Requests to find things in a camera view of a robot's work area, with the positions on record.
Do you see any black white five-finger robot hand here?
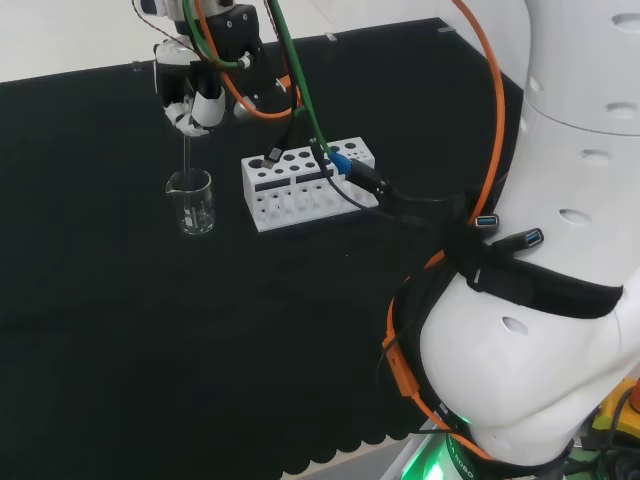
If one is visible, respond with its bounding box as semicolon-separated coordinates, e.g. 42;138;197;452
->
152;39;227;139

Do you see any white test tube rack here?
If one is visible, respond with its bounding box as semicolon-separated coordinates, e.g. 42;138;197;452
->
240;135;381;234

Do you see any clear glass beaker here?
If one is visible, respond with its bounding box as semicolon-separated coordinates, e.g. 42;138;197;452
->
164;168;217;237

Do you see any black bench cloth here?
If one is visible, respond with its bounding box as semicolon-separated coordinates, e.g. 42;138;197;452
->
0;17;526;480

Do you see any yellow stop button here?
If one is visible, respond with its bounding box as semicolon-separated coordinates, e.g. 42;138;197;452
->
592;378;640;444

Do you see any black cable with silver plug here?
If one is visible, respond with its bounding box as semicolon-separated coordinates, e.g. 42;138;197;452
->
260;107;306;170

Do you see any green cable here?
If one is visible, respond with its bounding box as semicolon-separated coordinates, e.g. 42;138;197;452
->
181;0;346;162

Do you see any blue cable plug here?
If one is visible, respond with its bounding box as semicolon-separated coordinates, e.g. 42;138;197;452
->
327;152;354;177

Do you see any orange cable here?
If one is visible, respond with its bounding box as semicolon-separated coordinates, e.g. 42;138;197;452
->
192;0;507;464

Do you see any black arm strap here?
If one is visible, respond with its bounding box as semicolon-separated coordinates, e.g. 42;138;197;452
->
439;188;625;321

